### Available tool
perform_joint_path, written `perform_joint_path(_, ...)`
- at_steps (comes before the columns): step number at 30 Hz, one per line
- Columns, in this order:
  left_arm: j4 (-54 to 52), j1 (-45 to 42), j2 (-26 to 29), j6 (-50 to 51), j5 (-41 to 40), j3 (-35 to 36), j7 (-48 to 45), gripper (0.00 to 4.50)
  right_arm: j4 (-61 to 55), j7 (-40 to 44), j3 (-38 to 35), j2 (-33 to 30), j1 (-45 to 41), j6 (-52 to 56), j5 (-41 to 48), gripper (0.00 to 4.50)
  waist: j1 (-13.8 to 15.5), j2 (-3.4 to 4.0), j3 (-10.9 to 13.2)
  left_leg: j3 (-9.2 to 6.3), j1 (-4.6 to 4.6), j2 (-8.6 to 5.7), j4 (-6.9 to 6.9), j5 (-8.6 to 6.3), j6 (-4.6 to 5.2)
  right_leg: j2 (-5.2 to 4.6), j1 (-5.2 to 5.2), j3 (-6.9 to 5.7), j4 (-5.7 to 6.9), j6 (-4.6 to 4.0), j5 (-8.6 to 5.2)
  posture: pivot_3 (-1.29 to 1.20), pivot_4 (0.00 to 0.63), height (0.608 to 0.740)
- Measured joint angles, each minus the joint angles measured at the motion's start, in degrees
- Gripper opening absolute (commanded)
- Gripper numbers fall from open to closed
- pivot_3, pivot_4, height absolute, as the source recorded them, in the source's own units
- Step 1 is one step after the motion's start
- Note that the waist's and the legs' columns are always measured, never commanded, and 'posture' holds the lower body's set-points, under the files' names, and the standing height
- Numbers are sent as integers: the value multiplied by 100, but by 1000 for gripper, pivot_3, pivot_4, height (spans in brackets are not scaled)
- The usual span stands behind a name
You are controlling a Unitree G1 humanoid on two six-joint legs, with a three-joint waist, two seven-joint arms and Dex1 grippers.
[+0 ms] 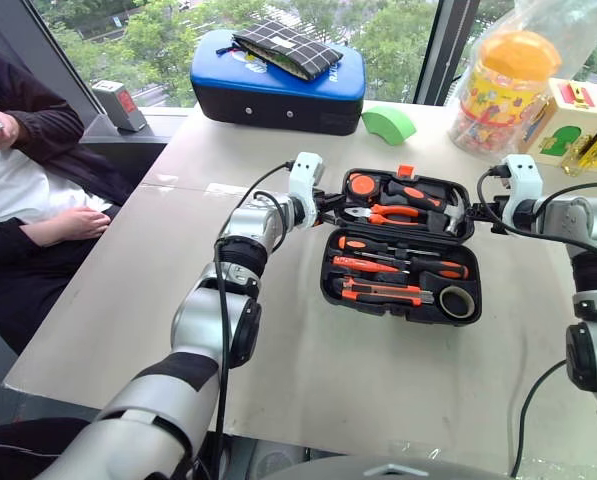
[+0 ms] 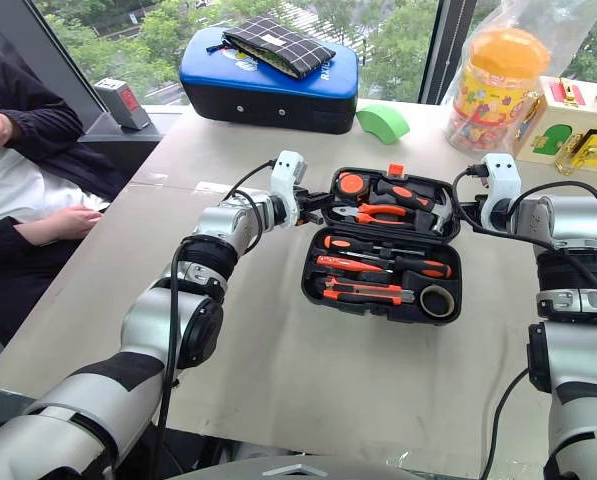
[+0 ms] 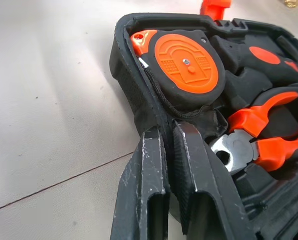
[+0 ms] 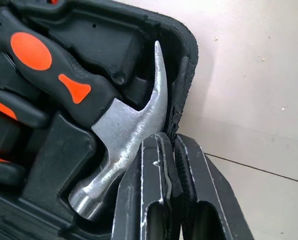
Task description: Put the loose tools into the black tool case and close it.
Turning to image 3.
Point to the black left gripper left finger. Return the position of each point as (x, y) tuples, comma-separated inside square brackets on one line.
[(143, 190)]

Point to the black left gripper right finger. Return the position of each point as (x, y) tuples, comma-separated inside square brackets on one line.
[(208, 200)]

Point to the black tool case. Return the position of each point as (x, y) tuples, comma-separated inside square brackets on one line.
[(133, 90)]

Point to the wooden lock box brass latches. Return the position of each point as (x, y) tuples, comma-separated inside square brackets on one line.
[(296, 3)]

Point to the orange black tape measure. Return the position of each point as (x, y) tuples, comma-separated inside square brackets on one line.
[(186, 62)]

